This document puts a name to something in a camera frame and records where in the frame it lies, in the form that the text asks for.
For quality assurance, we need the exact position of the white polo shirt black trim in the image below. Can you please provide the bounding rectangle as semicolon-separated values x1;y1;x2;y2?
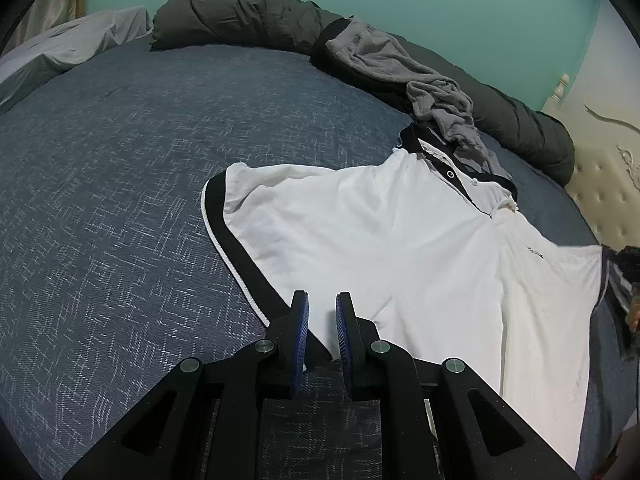
201;126;612;464

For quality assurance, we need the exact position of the dark grey rolled duvet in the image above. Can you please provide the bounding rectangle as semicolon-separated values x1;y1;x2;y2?
151;0;575;185

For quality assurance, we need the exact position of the light grey blanket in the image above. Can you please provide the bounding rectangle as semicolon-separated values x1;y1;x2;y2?
1;6;152;112

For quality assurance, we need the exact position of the striped beige curtain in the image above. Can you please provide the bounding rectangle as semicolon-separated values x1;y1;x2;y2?
0;0;82;57

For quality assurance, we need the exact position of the grey crumpled garment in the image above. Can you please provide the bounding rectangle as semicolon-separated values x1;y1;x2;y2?
310;18;511;179

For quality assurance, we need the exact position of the cream tufted headboard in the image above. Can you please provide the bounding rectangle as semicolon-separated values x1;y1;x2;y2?
542;74;639;249

